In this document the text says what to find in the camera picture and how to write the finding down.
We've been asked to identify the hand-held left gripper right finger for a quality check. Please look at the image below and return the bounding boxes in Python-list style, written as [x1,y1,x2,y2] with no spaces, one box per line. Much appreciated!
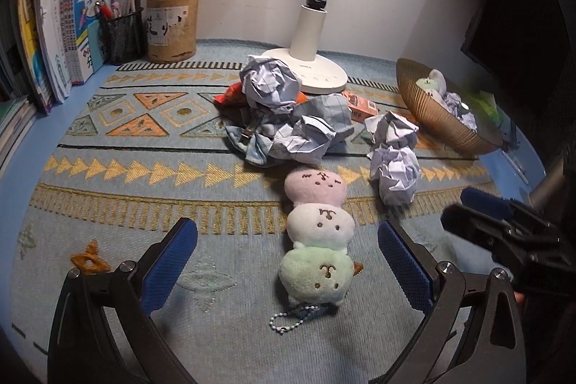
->
[377,220,527,384]

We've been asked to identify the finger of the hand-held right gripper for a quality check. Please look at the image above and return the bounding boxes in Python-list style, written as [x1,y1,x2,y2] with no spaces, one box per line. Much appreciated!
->
[440,203,520,253]
[460,187,556,234]

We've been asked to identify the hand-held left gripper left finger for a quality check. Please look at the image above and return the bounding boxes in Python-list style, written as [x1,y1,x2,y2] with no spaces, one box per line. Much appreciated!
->
[47,217,199,384]

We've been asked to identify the pink white green plush toy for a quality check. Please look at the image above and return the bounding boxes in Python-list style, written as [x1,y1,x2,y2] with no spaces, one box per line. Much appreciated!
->
[415,69,449,101]
[269,169,363,336]

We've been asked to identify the amber ribbed glass bowl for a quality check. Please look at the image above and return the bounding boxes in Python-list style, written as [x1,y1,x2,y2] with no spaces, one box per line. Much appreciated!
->
[396,58,502,155]

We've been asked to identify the denim bow hair clip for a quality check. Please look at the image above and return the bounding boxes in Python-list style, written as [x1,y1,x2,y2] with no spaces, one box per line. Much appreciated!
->
[225,121,277,166]

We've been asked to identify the small orange carton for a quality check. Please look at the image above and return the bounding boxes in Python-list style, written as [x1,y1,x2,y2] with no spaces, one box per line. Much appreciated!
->
[342,91,379,124]

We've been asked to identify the red orange wrapper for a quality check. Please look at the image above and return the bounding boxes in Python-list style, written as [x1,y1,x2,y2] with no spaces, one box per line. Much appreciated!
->
[213,82,307,108]

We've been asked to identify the pile of paper balls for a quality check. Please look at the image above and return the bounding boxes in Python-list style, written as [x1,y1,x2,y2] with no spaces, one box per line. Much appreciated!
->
[240,55,478,205]

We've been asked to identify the patterned woven mat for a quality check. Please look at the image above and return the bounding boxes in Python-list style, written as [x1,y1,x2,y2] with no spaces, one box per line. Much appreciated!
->
[11,40,532,384]

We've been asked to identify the green packet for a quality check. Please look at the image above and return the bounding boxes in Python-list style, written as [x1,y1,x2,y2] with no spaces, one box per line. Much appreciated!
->
[468,91,499,120]

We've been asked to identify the black monitor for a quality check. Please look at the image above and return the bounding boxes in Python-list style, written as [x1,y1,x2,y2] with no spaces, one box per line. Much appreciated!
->
[460,0,576,133]

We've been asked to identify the green book stack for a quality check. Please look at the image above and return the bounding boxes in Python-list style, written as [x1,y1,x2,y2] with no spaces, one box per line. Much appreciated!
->
[0,96,39,169]

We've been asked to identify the black mesh pen holder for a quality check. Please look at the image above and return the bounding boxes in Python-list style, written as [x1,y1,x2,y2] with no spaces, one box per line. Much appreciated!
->
[98,7,145,66]

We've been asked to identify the bamboo pen holder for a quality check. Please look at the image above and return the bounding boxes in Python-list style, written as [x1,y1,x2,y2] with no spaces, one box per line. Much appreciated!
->
[145,0,199,62]

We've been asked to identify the white desk lamp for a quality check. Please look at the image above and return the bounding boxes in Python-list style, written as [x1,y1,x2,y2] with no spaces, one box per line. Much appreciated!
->
[260,0,348,94]

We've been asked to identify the row of upright books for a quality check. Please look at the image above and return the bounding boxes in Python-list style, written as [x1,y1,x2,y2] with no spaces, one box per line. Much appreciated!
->
[0,0,120,115]

